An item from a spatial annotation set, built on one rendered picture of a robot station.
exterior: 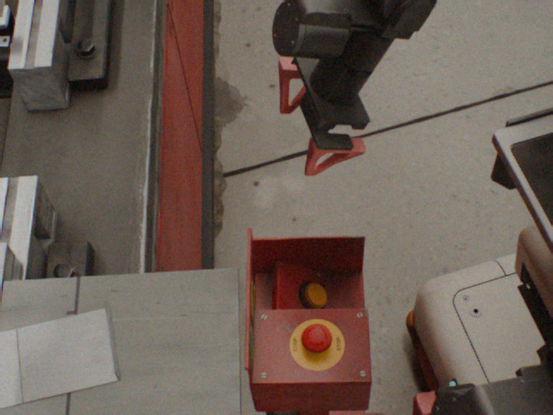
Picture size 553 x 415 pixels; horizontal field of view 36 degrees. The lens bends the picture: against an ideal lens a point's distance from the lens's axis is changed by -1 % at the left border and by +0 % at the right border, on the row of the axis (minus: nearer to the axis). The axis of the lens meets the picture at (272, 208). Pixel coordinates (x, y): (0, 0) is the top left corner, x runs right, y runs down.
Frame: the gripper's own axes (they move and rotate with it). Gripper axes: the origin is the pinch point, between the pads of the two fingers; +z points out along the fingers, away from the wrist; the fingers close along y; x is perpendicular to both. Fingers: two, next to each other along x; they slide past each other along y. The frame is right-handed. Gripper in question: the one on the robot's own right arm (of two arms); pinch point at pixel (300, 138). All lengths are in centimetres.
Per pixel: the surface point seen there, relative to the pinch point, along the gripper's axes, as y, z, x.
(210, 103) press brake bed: -83, 85, 42
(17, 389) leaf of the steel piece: 21.0, 16.5, -33.7
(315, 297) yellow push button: 8.7, 24.5, 11.0
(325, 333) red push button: 17.4, 17.9, 6.0
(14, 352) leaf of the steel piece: 16.7, 16.4, -33.5
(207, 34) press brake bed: -107, 82, 47
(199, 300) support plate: 17.0, 7.3, -15.2
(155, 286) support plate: 13.9, 9.2, -18.9
